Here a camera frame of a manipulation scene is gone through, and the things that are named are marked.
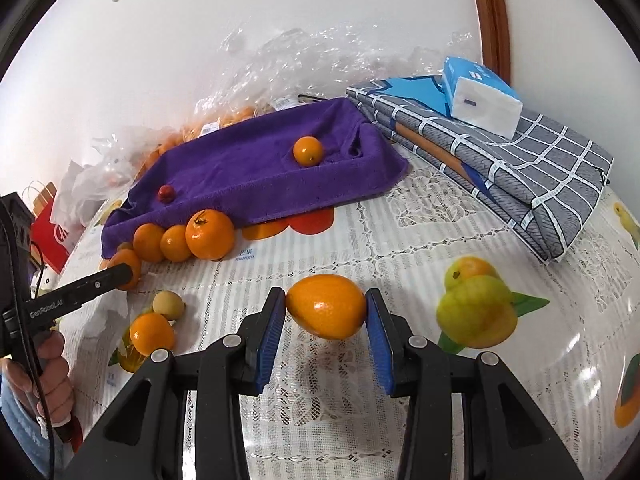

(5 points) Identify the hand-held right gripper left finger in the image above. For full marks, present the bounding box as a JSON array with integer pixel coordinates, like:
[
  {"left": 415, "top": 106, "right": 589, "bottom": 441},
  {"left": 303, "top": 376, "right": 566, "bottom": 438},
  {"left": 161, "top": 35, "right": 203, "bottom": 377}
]
[{"left": 72, "top": 287, "right": 287, "bottom": 480}]

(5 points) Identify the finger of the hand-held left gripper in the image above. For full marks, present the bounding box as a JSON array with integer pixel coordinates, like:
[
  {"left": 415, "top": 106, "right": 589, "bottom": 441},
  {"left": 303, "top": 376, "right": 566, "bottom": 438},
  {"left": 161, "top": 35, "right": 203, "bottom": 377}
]
[{"left": 20, "top": 264, "right": 134, "bottom": 331}]

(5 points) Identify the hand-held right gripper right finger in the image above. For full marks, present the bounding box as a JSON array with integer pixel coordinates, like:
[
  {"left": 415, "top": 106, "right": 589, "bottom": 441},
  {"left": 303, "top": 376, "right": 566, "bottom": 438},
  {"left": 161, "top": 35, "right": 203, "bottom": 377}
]
[{"left": 365, "top": 288, "right": 586, "bottom": 480}]

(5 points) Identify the small orange mandarin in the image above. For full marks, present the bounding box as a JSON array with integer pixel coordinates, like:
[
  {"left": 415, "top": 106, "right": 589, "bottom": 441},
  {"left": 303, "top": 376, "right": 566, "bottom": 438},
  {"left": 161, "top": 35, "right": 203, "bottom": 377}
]
[
  {"left": 107, "top": 249, "right": 142, "bottom": 291},
  {"left": 160, "top": 224, "right": 194, "bottom": 263},
  {"left": 132, "top": 222, "right": 166, "bottom": 263},
  {"left": 292, "top": 136, "right": 324, "bottom": 167},
  {"left": 129, "top": 312, "right": 177, "bottom": 357}
]

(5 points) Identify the oval orange kumquat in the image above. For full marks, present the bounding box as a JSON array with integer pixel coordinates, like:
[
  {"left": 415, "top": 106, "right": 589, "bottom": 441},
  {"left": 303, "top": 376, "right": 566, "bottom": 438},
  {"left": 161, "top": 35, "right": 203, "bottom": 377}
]
[{"left": 286, "top": 274, "right": 368, "bottom": 340}]

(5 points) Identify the person's left forearm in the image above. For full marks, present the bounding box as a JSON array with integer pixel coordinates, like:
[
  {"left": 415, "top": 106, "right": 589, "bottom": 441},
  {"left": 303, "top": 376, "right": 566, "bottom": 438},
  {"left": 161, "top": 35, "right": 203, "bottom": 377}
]
[{"left": 0, "top": 375, "right": 76, "bottom": 480}]

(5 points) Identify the person's left hand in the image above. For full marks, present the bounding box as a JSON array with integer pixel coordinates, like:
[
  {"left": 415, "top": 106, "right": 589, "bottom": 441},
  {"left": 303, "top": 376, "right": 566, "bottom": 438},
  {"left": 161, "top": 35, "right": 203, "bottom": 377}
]
[{"left": 0, "top": 331, "right": 77, "bottom": 425}]

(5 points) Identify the red paper bag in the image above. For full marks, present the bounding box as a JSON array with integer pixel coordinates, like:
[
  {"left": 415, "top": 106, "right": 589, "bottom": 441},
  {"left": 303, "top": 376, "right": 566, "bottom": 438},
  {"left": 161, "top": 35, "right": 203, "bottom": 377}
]
[{"left": 30, "top": 204, "right": 85, "bottom": 275}]

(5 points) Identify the brown paper bag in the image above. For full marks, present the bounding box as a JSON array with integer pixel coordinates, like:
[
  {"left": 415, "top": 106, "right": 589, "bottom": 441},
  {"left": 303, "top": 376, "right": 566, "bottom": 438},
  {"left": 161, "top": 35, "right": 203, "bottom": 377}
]
[{"left": 22, "top": 180, "right": 59, "bottom": 217}]

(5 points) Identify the pale yellow fruit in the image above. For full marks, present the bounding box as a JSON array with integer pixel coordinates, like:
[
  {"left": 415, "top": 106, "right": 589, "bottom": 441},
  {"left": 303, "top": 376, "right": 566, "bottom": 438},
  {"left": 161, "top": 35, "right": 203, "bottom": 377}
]
[{"left": 152, "top": 289, "right": 186, "bottom": 321}]

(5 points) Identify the white plastic bag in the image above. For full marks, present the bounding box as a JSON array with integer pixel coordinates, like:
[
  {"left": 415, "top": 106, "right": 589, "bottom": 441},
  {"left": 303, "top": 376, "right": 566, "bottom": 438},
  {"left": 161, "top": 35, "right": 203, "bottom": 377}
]
[{"left": 50, "top": 159, "right": 132, "bottom": 232}]

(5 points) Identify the fruit print lace tablecloth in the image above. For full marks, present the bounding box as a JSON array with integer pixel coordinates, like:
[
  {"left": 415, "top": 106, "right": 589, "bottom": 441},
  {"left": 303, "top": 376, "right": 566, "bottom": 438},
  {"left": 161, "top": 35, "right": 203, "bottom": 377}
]
[{"left": 50, "top": 160, "right": 640, "bottom": 480}]

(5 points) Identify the large orange mandarin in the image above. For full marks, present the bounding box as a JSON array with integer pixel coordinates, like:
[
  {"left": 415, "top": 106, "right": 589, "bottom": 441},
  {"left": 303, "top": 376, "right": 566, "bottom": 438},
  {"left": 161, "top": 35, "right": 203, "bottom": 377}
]
[{"left": 185, "top": 209, "right": 236, "bottom": 261}]

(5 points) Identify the purple towel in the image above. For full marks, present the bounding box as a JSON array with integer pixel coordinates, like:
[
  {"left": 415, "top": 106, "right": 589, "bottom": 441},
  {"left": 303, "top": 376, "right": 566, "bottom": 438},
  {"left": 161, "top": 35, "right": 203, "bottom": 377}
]
[{"left": 101, "top": 98, "right": 410, "bottom": 259}]

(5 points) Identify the clear plastic bag of oranges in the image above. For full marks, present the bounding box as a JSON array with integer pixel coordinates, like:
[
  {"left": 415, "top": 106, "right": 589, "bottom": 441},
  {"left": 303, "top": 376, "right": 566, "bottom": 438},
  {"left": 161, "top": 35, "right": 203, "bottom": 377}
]
[{"left": 90, "top": 22, "right": 476, "bottom": 186}]

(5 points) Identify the folded grey checked bedsheet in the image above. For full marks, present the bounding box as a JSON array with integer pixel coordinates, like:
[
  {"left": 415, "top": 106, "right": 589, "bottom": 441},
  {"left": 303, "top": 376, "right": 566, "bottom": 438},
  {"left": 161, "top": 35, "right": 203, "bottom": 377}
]
[{"left": 346, "top": 76, "right": 615, "bottom": 264}]

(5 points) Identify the blue white tissue pack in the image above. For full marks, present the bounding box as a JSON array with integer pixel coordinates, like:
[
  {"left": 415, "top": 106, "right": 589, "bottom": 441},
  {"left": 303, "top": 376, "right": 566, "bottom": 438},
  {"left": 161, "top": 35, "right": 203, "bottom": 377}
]
[{"left": 441, "top": 56, "right": 524, "bottom": 140}]

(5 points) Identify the black cable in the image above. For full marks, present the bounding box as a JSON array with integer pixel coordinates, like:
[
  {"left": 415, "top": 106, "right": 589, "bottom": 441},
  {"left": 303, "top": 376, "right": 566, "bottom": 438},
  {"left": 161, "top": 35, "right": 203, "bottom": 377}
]
[{"left": 0, "top": 210, "right": 58, "bottom": 480}]

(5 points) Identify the brown wooden door frame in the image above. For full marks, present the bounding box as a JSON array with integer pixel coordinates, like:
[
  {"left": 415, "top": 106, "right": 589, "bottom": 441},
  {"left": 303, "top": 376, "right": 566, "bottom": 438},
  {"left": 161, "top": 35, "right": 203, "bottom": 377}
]
[{"left": 467, "top": 0, "right": 512, "bottom": 86}]

